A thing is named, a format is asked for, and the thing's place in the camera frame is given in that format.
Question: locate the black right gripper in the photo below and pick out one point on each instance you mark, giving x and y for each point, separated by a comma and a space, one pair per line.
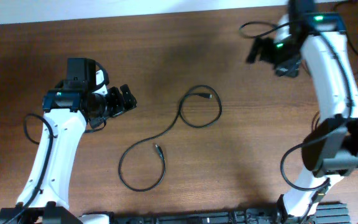
289, 71

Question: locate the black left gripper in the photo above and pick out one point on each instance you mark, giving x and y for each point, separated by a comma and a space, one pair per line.
120, 105

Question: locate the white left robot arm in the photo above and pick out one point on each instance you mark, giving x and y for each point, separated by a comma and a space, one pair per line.
79, 104

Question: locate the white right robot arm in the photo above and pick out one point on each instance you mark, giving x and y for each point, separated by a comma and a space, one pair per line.
330, 151

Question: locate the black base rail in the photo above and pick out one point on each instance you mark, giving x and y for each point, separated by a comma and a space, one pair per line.
228, 216

